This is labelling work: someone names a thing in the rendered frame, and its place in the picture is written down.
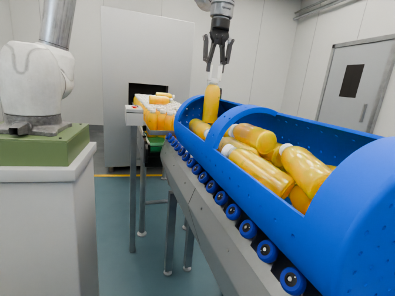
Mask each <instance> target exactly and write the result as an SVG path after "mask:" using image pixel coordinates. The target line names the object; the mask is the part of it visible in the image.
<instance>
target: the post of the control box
mask: <svg viewBox="0 0 395 296"><path fill-rule="evenodd" d="M136 149H137V126H130V225H129V251H130V253H132V252H135V227H136Z"/></svg>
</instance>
